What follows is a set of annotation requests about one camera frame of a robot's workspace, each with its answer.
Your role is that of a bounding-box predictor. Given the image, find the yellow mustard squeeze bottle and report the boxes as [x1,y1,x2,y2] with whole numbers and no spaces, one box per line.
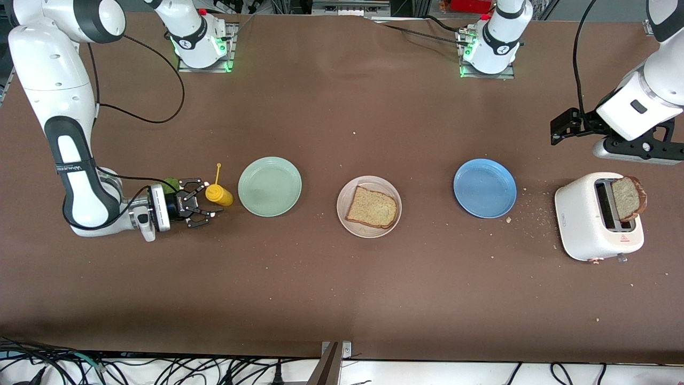
[205,163,235,207]

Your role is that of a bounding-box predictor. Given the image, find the beige plate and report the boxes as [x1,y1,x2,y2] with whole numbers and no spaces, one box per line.
[336,175,402,239]

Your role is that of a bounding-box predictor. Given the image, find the brown bread slice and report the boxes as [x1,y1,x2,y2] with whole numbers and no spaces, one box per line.
[345,184,399,229]
[611,176,648,222]

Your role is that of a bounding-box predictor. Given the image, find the pale green plate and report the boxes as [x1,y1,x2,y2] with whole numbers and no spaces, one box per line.
[238,156,302,218]

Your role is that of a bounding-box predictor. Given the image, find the blue plate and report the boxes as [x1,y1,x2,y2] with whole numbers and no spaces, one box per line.
[453,158,518,219]

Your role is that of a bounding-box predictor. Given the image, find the white toaster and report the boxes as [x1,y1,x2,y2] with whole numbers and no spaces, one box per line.
[554,172,645,264]

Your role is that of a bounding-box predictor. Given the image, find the red box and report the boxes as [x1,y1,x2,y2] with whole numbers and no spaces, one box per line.
[439,0,492,14]

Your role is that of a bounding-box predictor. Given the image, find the grey metal beam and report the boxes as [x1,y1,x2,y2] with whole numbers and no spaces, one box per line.
[306,342,343,385]

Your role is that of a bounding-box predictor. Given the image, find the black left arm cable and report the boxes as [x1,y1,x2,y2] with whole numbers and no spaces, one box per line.
[573,0,599,116]

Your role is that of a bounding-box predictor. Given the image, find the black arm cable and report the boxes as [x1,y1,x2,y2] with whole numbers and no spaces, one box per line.
[61,33,186,232]
[573,0,599,116]

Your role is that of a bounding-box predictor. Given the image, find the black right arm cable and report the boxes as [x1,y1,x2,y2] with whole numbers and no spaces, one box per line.
[61,33,186,232]

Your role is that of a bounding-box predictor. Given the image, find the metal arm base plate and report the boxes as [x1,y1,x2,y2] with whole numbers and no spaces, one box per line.
[177,21,237,73]
[460,29,515,80]

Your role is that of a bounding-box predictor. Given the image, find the thin black table cable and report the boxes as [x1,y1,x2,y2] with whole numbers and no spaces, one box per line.
[369,15,471,46]

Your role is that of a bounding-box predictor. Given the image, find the silver corner bracket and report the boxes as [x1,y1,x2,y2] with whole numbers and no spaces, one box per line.
[321,341,352,360]

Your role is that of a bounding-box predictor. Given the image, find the tangled black floor cables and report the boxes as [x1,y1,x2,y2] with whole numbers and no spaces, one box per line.
[0,336,300,385]

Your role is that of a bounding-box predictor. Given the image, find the grey metal frame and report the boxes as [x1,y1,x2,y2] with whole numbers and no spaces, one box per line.
[312,0,392,18]

